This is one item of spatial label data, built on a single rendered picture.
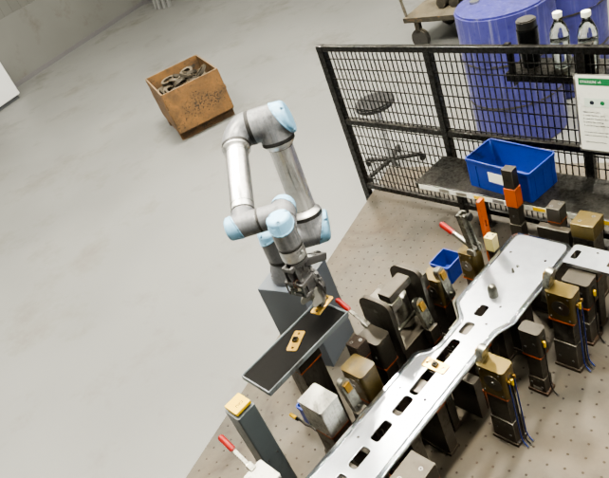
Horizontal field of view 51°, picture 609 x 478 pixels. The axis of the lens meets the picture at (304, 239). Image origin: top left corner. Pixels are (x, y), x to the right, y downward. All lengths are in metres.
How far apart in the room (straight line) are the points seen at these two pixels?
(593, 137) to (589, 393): 0.89
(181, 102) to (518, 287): 5.16
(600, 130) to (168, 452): 2.61
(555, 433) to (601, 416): 0.15
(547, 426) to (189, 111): 5.42
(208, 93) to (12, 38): 6.88
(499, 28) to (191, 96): 3.52
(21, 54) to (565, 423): 12.14
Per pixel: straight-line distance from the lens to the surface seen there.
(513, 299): 2.17
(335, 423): 1.94
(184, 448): 3.61
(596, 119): 2.47
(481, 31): 4.50
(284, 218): 1.75
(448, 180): 2.75
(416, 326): 2.20
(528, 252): 2.34
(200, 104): 6.91
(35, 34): 13.53
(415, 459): 1.80
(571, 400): 2.27
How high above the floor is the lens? 2.50
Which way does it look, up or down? 33 degrees down
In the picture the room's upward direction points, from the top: 23 degrees counter-clockwise
